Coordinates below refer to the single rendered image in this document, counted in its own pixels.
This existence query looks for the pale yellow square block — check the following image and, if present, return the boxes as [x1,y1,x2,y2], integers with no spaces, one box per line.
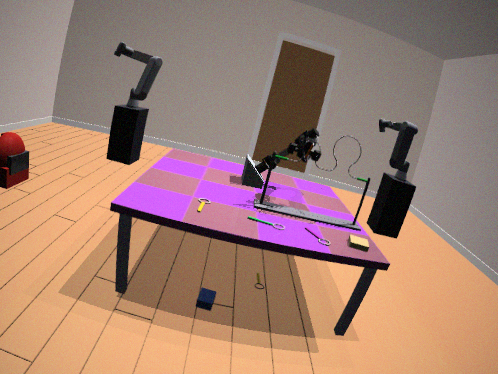
[348,235,369,252]

